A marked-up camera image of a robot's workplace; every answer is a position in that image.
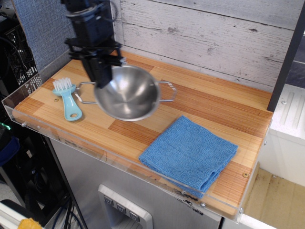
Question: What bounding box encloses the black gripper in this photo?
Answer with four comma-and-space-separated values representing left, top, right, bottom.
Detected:
65, 11, 126, 89

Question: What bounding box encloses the stainless steel wok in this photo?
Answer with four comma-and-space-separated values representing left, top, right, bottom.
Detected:
74, 65, 177, 122

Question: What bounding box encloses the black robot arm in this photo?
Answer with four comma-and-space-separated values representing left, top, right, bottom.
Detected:
61, 0, 126, 88

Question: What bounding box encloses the light blue dish brush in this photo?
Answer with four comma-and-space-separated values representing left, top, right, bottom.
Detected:
52, 77, 82, 122

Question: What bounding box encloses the black plastic crate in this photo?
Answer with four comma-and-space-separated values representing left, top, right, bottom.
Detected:
0, 25, 38, 85

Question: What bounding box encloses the blue folded cloth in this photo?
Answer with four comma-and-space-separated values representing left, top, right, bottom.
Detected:
139, 116, 238, 198

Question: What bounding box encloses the stainless steel cabinet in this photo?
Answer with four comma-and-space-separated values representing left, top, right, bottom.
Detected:
51, 139, 222, 229

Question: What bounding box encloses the clear acrylic table guard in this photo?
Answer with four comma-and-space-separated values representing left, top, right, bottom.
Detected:
1, 31, 274, 224

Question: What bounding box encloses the white appliance on right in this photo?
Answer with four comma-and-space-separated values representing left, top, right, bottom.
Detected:
258, 84, 305, 186

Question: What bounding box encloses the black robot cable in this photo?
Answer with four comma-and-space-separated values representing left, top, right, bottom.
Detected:
104, 0, 120, 23

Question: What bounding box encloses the dark grey right post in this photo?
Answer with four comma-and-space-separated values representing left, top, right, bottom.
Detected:
267, 1, 305, 112

